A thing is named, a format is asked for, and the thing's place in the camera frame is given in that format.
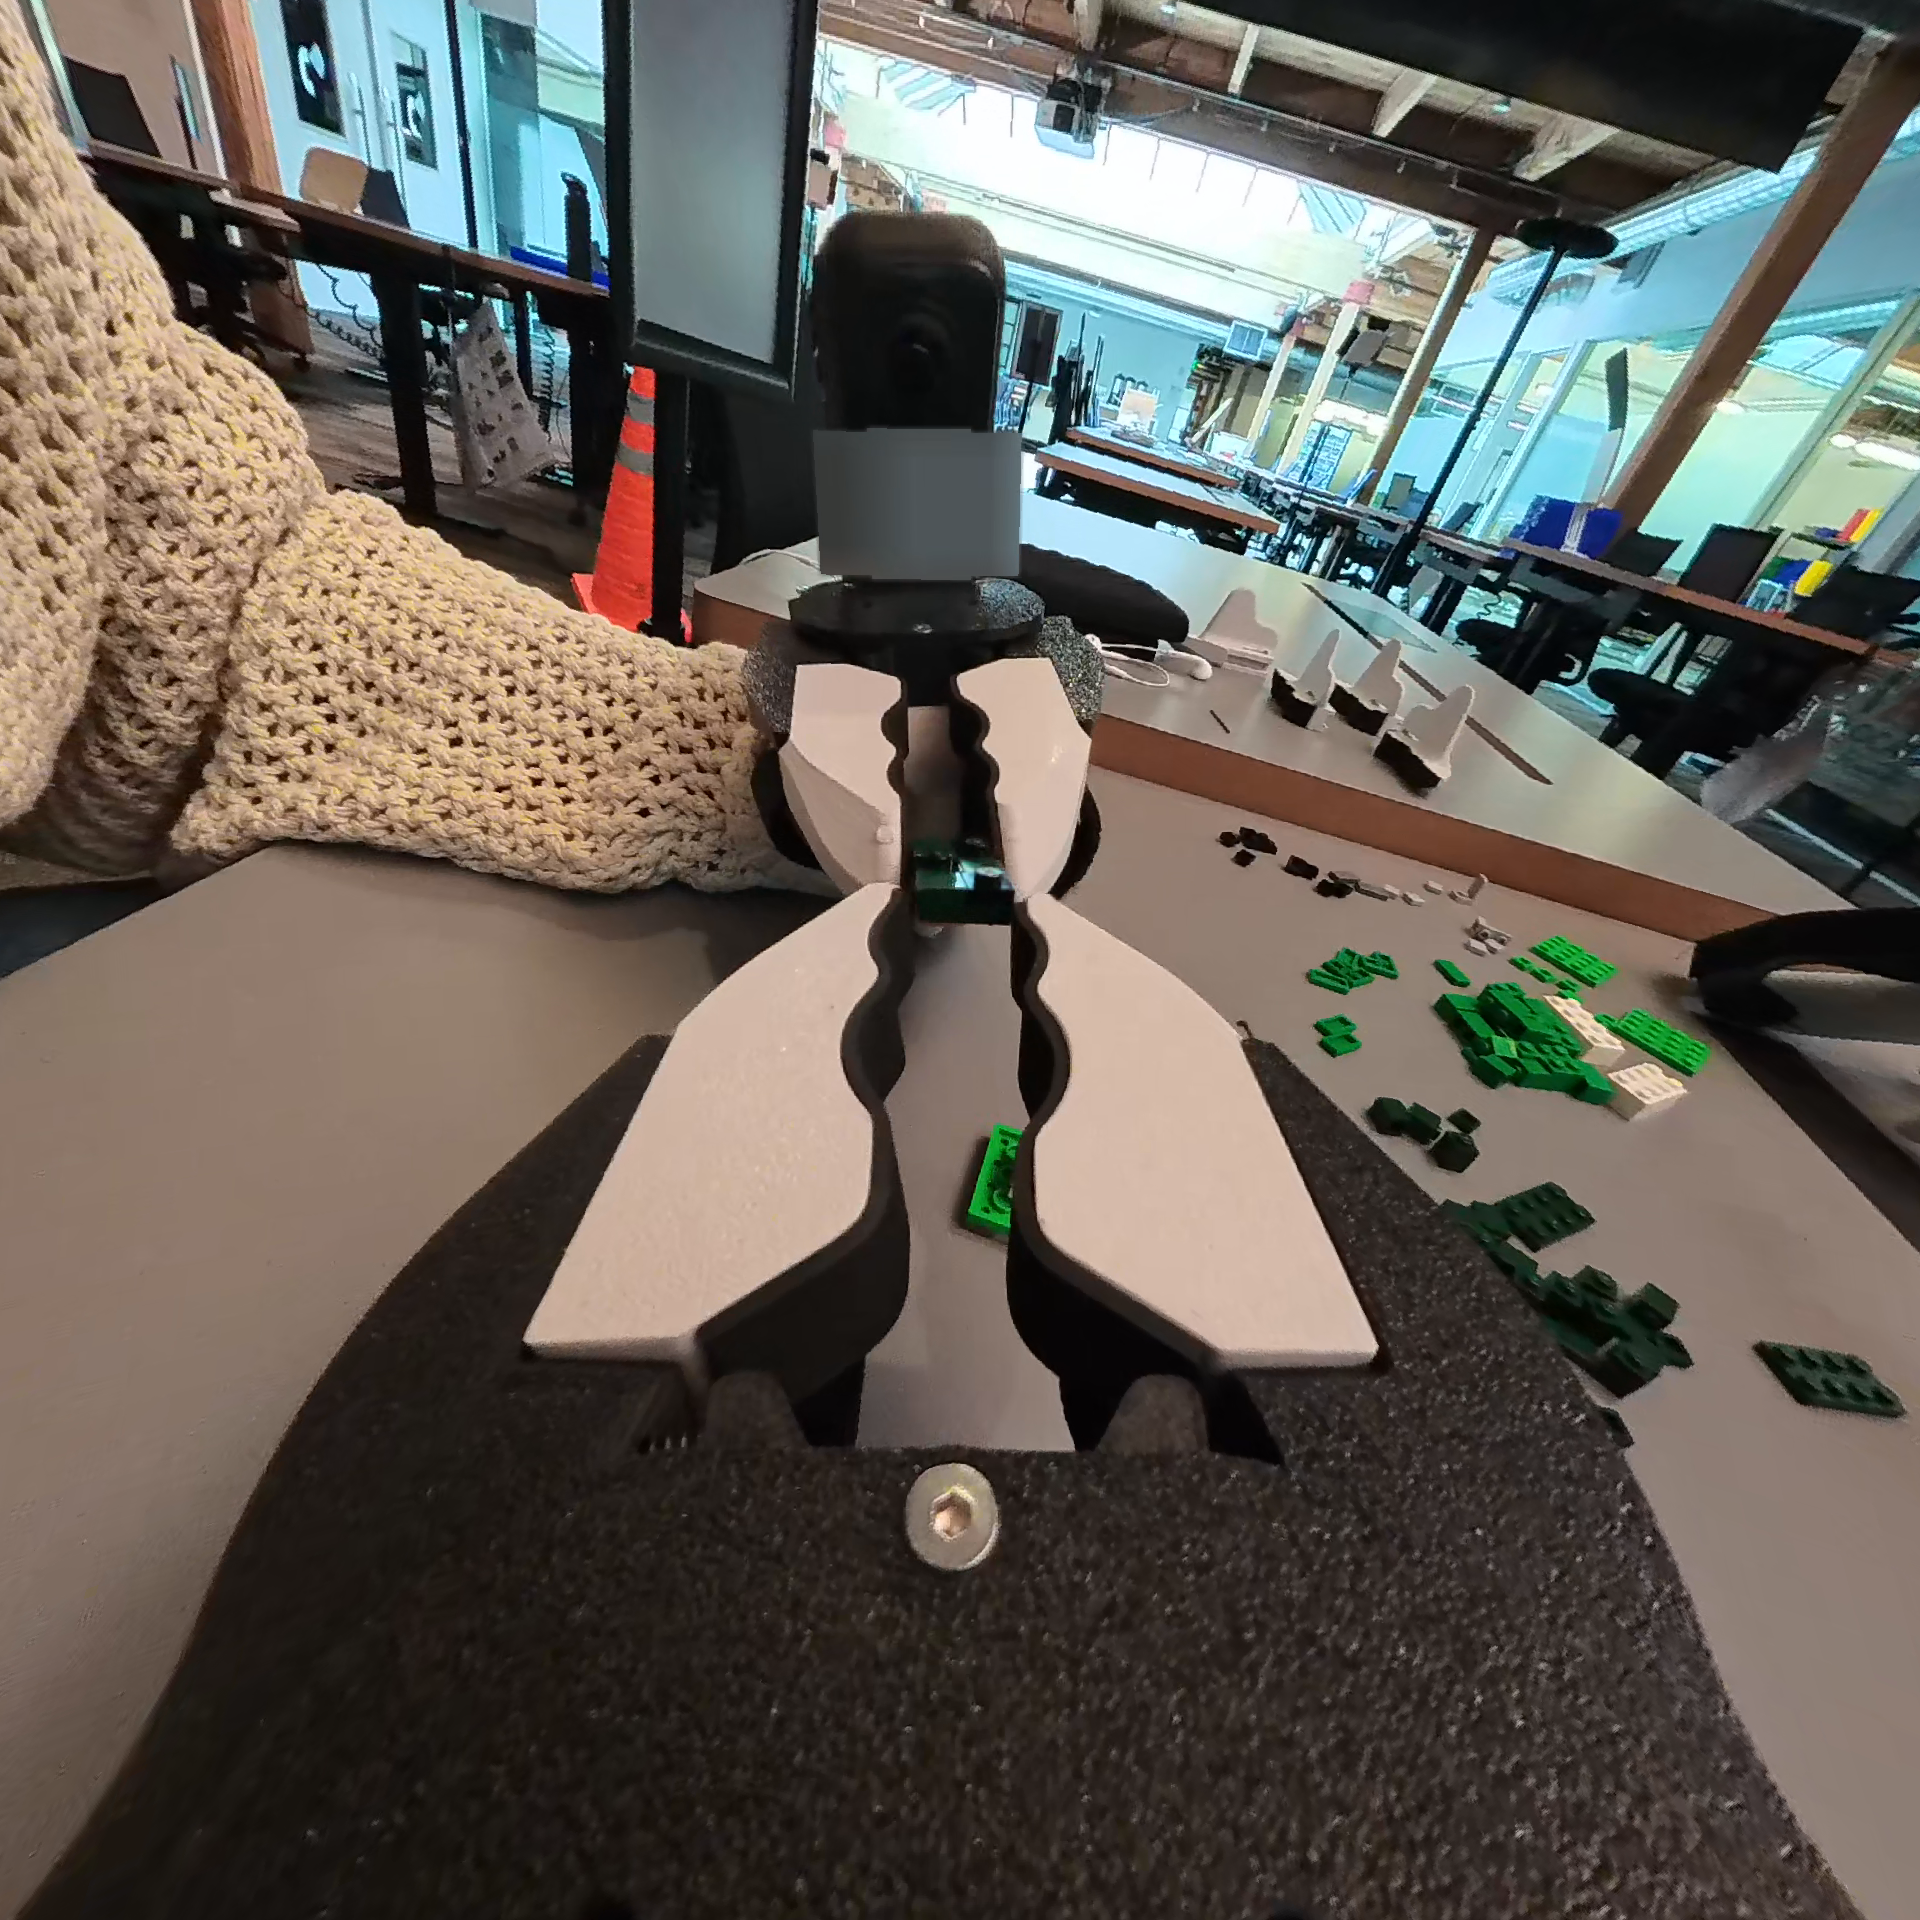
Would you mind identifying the scattered dark green lego pieces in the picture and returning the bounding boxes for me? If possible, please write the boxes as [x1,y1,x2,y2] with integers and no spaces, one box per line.
[1366,1096,1910,1422]

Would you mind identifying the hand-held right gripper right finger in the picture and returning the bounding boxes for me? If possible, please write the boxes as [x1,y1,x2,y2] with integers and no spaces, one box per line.
[1005,893,1385,1384]

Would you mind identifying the monitor on black stand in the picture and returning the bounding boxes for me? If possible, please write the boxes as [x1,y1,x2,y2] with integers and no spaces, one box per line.
[598,0,821,397]

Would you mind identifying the dark green lego brick stack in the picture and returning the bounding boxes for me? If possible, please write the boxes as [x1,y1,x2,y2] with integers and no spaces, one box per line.
[909,840,1012,923]

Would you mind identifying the green lego base, tan brick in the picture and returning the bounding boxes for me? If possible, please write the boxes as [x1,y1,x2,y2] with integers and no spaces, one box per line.
[958,1121,1031,1248]

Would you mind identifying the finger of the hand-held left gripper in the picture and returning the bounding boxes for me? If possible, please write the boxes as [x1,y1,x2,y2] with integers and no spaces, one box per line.
[970,657,1107,899]
[785,662,917,887]

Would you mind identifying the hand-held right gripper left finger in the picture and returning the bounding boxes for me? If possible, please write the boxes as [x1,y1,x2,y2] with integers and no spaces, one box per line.
[525,882,915,1376]

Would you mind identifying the pile of bright green lego pieces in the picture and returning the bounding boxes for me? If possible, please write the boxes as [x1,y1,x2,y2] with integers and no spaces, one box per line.
[1302,936,1721,1121]

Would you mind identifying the white earphones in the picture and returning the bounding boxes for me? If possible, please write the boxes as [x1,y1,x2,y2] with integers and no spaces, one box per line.
[1092,638,1238,741]

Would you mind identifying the orange traffic cone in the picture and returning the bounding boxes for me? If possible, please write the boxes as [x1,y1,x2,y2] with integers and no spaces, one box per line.
[573,365,695,640]

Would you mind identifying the person's left forearm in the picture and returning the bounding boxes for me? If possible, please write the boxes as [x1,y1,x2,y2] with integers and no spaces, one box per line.
[167,496,818,903]

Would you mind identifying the small black lego pieces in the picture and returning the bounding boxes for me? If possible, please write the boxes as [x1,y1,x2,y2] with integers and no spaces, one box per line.
[1214,824,1356,899]

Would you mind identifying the black oval case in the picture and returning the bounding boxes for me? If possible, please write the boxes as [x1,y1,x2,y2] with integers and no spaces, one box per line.
[1021,546,1195,649]

